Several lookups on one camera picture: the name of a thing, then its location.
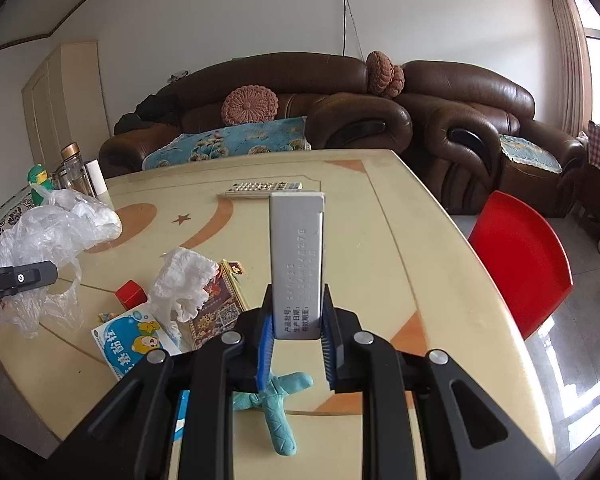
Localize purple poker card box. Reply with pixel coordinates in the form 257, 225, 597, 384
186, 260, 249, 350

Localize white tissue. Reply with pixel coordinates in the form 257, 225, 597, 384
148, 247, 219, 330

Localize silver foil box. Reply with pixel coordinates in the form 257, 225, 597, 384
270, 191, 326, 340

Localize red cube box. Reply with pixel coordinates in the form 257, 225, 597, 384
114, 280, 147, 310

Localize clear plastic bag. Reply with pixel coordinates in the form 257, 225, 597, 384
0, 188, 122, 338

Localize green toy bottle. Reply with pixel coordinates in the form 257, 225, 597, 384
28, 164, 54, 206

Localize white remote control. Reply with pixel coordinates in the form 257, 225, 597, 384
223, 181, 302, 200

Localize blue white cartoon package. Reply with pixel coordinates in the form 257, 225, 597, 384
91, 306, 181, 379

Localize white paper roll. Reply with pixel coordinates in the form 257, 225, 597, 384
85, 159, 108, 196

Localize glass bottle copper lid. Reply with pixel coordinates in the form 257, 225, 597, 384
60, 142, 94, 196

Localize blue floral sofa cover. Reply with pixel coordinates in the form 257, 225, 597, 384
142, 116, 311, 171

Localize cream wardrobe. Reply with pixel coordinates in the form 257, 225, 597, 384
22, 40, 110, 172

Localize red plastic chair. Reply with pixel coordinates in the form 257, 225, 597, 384
468, 191, 573, 339

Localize pink round cushion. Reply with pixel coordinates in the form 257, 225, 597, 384
221, 84, 278, 126

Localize brown leather sofa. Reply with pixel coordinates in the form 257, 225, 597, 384
98, 52, 413, 178

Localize brown leather armchair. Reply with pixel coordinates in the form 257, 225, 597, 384
396, 61, 586, 218

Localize pink cushion on sofa back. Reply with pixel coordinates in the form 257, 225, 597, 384
366, 51, 405, 100

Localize teal armchair seat cover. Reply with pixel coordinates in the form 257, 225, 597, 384
500, 134, 562, 174

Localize beige curtain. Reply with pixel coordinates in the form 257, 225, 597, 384
552, 0, 593, 138

